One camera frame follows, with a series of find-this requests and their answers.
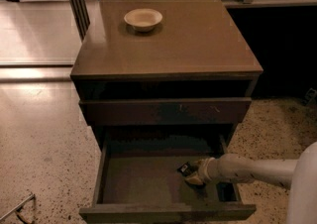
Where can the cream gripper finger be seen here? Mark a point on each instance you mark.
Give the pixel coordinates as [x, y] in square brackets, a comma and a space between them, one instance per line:
[203, 162]
[194, 179]

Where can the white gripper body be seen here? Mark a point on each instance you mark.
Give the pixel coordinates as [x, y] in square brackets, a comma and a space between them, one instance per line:
[220, 169]

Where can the black rxbar chocolate bar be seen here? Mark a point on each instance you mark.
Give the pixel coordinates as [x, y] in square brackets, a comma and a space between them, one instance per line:
[186, 169]

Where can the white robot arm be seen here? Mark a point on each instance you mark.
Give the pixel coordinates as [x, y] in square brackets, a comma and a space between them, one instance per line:
[298, 176]

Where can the closed top drawer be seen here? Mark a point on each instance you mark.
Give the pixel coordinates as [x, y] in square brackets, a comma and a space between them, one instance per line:
[165, 111]

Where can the open middle drawer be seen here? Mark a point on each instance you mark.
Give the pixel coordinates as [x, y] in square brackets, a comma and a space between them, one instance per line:
[139, 182]

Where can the brown drawer cabinet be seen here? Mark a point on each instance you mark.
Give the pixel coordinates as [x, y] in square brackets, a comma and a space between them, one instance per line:
[196, 51]

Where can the white ceramic bowl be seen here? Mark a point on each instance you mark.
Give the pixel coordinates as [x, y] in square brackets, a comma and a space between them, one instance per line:
[143, 20]

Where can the metal frame on floor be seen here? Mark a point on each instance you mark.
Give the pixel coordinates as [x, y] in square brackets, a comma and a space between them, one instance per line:
[17, 210]

